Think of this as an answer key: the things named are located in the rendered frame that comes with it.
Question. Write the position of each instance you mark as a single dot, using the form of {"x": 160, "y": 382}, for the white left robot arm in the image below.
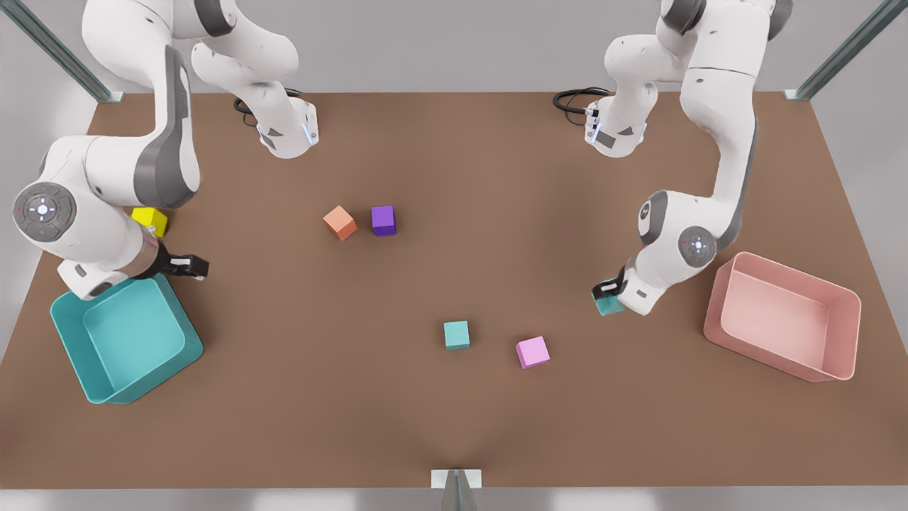
{"x": 709, "y": 106}

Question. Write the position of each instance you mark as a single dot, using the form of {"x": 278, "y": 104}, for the purple cube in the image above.
{"x": 384, "y": 220}

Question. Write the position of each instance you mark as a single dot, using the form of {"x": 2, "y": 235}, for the pink cube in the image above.
{"x": 532, "y": 352}

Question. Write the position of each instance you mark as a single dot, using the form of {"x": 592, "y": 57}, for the pink plastic bin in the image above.
{"x": 784, "y": 317}

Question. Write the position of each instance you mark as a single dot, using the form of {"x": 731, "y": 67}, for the teal blue cube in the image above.
{"x": 457, "y": 335}
{"x": 608, "y": 306}

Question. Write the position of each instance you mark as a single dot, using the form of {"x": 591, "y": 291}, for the silver frame post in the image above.
{"x": 60, "y": 51}
{"x": 456, "y": 490}
{"x": 844, "y": 50}

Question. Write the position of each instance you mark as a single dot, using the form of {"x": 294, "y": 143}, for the teal plastic bin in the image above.
{"x": 128, "y": 341}

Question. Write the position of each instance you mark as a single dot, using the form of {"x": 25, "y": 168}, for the orange cube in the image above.
{"x": 340, "y": 223}

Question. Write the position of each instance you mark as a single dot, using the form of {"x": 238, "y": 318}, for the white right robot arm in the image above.
{"x": 106, "y": 163}

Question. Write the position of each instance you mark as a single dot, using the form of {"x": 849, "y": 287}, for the yellow cube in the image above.
{"x": 154, "y": 220}

